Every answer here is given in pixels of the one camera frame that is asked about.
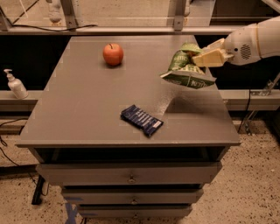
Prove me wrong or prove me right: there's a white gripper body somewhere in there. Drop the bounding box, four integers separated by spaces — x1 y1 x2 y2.
225 24 261 66

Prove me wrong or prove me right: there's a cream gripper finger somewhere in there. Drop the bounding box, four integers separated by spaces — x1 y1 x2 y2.
203 38 225 52
192 48 234 67

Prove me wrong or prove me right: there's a green jalapeno chip bag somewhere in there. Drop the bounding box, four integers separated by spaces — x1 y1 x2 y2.
160 42 215 89

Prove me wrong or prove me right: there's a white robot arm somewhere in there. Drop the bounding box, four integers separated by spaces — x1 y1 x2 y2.
192 17 280 67

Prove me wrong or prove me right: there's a blue rxbar blueberry bar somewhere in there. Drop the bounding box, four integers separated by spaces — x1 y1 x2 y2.
121 105 164 137

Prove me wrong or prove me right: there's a red apple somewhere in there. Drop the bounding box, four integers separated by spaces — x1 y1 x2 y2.
102 43 123 66

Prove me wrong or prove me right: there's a top grey drawer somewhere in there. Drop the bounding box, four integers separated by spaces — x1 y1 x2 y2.
36 162 222 186

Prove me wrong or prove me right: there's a grey drawer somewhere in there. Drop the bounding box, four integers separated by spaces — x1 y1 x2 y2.
78 205 192 218
36 162 222 186
61 188 203 205

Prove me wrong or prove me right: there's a grey drawer cabinet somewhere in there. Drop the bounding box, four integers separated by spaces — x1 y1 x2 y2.
18 36 240 218

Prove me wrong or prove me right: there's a middle grey drawer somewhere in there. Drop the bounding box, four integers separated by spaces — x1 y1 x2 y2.
61 188 203 205

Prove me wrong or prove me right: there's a bottom grey drawer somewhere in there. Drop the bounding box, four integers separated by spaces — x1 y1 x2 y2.
78 205 192 218

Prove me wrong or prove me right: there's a white pump dispenser bottle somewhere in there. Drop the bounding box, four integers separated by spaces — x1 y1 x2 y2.
3 69 28 99

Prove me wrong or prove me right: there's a blue tape on floor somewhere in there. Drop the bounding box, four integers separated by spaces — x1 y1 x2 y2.
63 195 97 224

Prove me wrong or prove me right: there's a black metal stand leg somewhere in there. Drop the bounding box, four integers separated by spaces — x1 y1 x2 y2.
31 175 45 206

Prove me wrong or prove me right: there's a metal window frame rail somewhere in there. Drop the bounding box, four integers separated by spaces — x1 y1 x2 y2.
0 0 280 37

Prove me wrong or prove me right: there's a black cable on rail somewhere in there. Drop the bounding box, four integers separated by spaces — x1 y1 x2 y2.
11 24 98 32

